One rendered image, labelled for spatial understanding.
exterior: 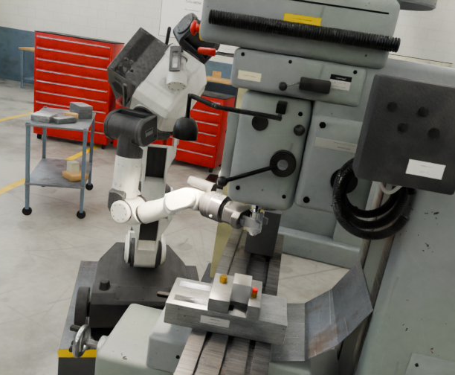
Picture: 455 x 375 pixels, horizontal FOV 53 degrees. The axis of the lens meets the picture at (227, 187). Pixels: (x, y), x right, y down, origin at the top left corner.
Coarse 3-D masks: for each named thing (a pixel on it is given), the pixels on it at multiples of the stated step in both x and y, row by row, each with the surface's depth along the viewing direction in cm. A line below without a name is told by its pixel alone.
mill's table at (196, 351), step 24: (240, 240) 196; (240, 264) 173; (264, 264) 176; (264, 288) 161; (192, 336) 128; (216, 336) 129; (192, 360) 118; (216, 360) 120; (240, 360) 121; (264, 360) 123
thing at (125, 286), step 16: (112, 256) 241; (176, 256) 252; (96, 272) 224; (112, 272) 226; (128, 272) 228; (144, 272) 230; (160, 272) 233; (176, 272) 235; (96, 288) 203; (112, 288) 205; (128, 288) 211; (144, 288) 213; (160, 288) 215; (96, 304) 198; (112, 304) 199; (128, 304) 201; (144, 304) 202; (160, 304) 204; (96, 320) 200; (112, 320) 202
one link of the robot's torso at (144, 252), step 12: (132, 228) 206; (144, 228) 213; (156, 228) 214; (132, 240) 222; (144, 240) 219; (156, 240) 213; (132, 252) 219; (144, 252) 217; (156, 252) 218; (132, 264) 221; (144, 264) 222; (156, 264) 223
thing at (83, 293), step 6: (78, 288) 204; (84, 288) 204; (78, 294) 200; (84, 294) 200; (78, 300) 198; (84, 300) 198; (78, 306) 197; (84, 306) 197; (78, 312) 196; (84, 312) 196; (78, 318) 196; (84, 318) 197; (78, 324) 197
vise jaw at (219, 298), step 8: (216, 280) 137; (232, 280) 139; (216, 288) 133; (224, 288) 133; (216, 296) 129; (224, 296) 129; (208, 304) 128; (216, 304) 128; (224, 304) 127; (224, 312) 128
